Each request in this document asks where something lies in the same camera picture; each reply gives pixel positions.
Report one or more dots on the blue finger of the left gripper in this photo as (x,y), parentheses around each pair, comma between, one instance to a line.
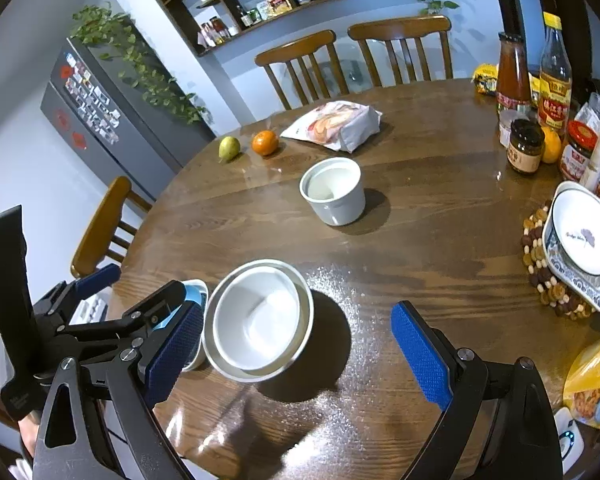
(94,283)
(159,305)

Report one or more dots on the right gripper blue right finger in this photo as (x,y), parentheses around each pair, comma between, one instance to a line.
(430,359)

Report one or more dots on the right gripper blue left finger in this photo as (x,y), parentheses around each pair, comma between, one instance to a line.
(172,346)

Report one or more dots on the patterned square plate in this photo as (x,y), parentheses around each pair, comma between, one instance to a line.
(196,356)

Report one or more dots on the large white bowl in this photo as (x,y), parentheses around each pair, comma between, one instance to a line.
(294,350)

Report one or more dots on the medium white bowl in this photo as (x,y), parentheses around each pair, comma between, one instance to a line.
(256,318)

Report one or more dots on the person's hand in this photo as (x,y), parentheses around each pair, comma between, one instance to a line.
(28,428)

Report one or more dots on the wooden chair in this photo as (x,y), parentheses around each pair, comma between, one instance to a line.
(404,32)
(101,233)
(301,63)

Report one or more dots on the white electronic device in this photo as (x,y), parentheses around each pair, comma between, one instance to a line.
(570,439)

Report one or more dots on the beaded wooden trivet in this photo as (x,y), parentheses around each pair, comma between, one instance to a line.
(553,292)

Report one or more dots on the yellow chips bag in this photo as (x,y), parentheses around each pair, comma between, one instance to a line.
(581,392)

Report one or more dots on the patterned square dish on trivet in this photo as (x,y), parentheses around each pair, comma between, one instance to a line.
(586,285)

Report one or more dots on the green pear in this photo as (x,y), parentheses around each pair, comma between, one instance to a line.
(229,148)

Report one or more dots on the grey refrigerator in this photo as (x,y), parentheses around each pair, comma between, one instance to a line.
(112,129)

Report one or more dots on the white bowl with flower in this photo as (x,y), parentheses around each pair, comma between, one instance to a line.
(576,219)

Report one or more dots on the white ceramic cup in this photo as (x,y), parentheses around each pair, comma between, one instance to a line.
(333,188)

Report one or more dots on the orange tangerine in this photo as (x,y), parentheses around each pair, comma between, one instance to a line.
(265,143)

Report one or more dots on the hanging green vine plant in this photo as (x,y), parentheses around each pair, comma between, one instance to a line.
(115,37)

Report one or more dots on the lemon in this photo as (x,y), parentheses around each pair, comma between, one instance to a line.
(552,146)

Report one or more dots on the dark sauce jar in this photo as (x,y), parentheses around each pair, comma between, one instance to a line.
(525,148)

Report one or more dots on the white snack bag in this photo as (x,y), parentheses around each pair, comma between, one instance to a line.
(340,126)

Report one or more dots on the red chili jar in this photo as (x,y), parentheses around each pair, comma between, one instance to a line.
(580,141)

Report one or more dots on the red sauce bottle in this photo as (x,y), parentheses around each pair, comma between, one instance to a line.
(513,90)

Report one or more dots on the yellow snack packet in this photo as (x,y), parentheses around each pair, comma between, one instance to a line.
(485,79)

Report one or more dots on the clear plastic cup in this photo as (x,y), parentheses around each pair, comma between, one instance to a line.
(589,113)

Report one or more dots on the wooden chair back left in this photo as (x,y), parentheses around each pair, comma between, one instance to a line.
(301,63)

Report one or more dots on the wooden chair back right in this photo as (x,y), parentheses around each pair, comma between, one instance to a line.
(404,32)

